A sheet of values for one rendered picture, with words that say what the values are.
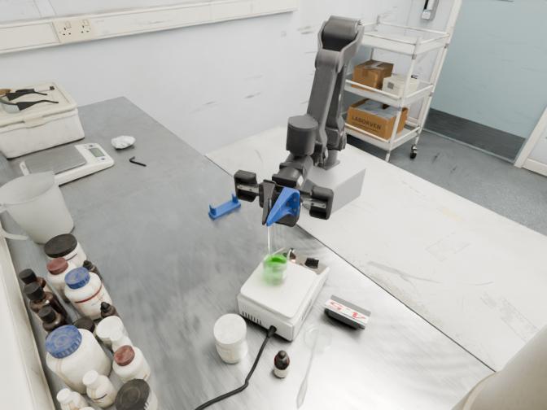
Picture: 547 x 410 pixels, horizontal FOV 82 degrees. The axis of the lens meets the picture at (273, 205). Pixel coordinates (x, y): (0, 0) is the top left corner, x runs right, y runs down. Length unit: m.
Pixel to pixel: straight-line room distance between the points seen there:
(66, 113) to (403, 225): 1.26
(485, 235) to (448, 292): 0.26
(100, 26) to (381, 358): 1.68
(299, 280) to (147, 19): 1.52
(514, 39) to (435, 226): 2.51
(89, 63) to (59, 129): 0.47
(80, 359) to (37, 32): 1.39
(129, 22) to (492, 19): 2.70
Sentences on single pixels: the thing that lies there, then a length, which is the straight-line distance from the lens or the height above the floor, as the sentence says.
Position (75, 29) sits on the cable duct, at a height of 1.23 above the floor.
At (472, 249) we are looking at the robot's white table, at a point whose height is 0.90.
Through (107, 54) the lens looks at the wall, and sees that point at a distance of 1.87.
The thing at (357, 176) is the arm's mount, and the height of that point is 0.99.
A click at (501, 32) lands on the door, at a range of 3.38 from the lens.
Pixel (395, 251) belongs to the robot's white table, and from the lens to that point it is 0.88.
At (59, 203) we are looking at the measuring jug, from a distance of 0.98.
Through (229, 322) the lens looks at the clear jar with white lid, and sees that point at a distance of 0.62.
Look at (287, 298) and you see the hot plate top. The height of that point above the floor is 0.99.
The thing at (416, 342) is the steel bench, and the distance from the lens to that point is 0.75.
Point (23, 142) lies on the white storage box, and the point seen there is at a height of 0.95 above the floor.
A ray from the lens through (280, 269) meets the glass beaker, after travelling 0.61.
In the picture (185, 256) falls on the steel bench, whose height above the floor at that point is 0.90.
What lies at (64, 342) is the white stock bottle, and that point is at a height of 1.03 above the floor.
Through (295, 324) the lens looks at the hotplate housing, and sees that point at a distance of 0.63.
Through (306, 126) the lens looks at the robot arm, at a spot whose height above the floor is 1.26.
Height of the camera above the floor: 1.51
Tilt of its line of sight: 40 degrees down
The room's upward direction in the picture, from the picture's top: straight up
